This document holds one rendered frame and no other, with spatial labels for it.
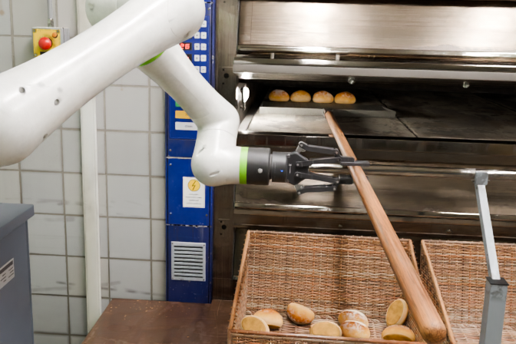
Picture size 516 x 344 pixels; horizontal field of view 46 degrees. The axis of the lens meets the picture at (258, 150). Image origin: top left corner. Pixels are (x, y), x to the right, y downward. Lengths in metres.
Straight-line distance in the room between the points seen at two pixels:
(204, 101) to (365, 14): 0.74
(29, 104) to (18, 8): 1.27
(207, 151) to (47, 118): 0.59
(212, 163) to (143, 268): 0.85
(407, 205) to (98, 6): 1.24
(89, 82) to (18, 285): 0.41
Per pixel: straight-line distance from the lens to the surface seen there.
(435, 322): 0.76
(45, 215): 2.27
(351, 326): 1.97
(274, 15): 2.00
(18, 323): 1.23
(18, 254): 1.19
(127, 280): 2.26
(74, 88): 0.99
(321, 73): 1.84
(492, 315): 1.61
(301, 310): 2.02
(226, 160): 1.45
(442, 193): 2.11
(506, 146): 2.13
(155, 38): 1.10
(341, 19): 2.00
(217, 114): 1.50
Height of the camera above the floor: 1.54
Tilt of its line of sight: 12 degrees down
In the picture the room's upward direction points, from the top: 2 degrees clockwise
